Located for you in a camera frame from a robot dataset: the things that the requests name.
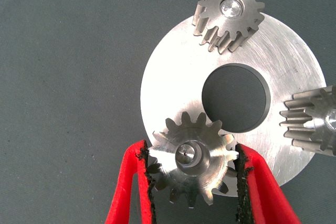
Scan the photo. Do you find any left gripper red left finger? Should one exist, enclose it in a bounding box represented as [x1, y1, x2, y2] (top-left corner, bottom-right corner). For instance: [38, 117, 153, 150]
[104, 140, 158, 224]

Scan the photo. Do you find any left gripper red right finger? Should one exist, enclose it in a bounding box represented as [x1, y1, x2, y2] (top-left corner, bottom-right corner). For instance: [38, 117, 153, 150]
[234, 143, 302, 224]

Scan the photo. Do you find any dark grey table cloth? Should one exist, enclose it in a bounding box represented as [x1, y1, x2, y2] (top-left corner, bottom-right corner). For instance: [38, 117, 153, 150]
[0, 0, 336, 224]

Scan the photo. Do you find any steel planetary gear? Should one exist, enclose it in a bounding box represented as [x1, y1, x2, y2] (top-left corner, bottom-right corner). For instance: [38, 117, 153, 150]
[279, 85, 336, 157]
[193, 0, 266, 55]
[145, 111, 240, 209]

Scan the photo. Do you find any round metal carrier plate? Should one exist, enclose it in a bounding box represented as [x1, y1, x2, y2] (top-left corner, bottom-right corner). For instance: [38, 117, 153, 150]
[140, 11, 328, 198]

